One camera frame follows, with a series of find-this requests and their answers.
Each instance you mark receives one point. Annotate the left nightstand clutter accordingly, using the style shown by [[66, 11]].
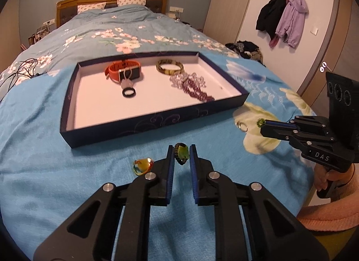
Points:
[[40, 33]]

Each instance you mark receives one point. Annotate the black hanging jacket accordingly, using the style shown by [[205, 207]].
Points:
[[270, 16]]

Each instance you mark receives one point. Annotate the dark blue shallow box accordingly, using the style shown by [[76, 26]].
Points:
[[95, 109]]

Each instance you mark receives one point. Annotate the wooden door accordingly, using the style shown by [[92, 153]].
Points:
[[338, 54]]

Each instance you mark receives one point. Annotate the left patterned pillow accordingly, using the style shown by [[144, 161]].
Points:
[[87, 7]]

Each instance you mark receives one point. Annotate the wooden headboard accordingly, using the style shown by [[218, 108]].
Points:
[[67, 9]]

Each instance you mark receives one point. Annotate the light blue floral blanket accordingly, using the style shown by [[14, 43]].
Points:
[[43, 180]]

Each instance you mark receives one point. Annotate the orange smart watch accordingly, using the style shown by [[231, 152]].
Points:
[[125, 69]]

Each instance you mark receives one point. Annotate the tortoiseshell bangle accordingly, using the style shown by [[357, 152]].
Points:
[[170, 67]]

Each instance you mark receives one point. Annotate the patterned pillow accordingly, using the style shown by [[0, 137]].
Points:
[[131, 2], [87, 7]]

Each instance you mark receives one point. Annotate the clothes pile on floor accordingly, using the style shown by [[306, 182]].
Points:
[[247, 50]]

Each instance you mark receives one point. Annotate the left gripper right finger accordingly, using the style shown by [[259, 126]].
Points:
[[250, 223]]

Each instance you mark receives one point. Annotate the right patterned pillow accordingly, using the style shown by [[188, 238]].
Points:
[[131, 2]]

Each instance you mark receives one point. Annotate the blue floral duvet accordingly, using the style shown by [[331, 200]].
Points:
[[101, 33]]

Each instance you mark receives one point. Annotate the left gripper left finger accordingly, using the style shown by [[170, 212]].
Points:
[[113, 224]]

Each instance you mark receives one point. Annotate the purple hanging jacket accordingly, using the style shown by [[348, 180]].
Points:
[[291, 24]]

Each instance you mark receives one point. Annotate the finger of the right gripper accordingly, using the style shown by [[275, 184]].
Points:
[[282, 133], [280, 125]]

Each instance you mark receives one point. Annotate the person right hand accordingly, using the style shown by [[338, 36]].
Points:
[[323, 176]]

